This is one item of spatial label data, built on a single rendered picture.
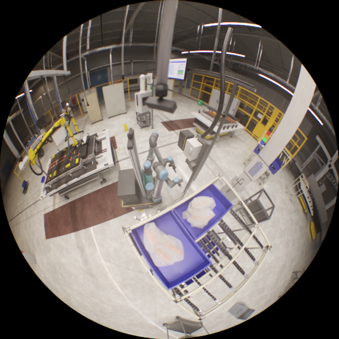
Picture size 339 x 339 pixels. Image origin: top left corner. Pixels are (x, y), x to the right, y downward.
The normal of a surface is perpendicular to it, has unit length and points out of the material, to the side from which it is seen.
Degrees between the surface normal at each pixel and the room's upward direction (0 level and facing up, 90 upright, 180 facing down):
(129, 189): 0
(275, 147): 90
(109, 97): 90
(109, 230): 0
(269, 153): 90
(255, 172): 90
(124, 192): 0
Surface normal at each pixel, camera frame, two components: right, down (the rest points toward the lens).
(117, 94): 0.49, 0.73
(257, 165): -0.87, 0.35
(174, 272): 0.01, -0.68
